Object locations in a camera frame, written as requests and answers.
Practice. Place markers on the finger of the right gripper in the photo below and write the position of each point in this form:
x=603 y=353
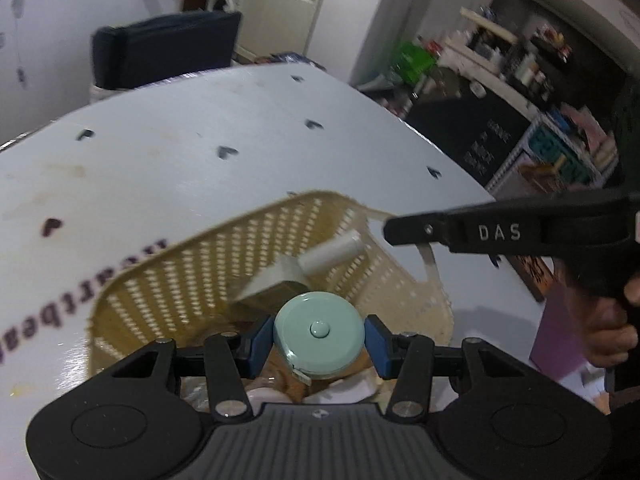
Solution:
x=417 y=229

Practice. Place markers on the mint green tape measure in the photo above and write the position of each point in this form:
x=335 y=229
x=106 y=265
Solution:
x=319 y=335

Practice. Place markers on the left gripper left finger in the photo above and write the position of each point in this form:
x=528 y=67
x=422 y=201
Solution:
x=228 y=360

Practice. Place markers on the green bag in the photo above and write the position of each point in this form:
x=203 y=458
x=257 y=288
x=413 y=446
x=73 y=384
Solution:
x=412 y=62

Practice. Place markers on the yellow plastic lattice basket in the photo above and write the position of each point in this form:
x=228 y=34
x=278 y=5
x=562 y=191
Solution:
x=190 y=290

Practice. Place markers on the white kitchen cabinet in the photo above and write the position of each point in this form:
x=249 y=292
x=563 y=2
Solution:
x=275 y=26

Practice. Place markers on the dark blue chair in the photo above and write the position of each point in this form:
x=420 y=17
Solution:
x=171 y=45

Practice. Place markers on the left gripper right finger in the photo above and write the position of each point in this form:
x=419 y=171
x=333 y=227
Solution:
x=406 y=359

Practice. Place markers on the person's right hand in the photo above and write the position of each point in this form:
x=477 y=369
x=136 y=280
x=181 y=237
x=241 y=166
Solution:
x=600 y=324

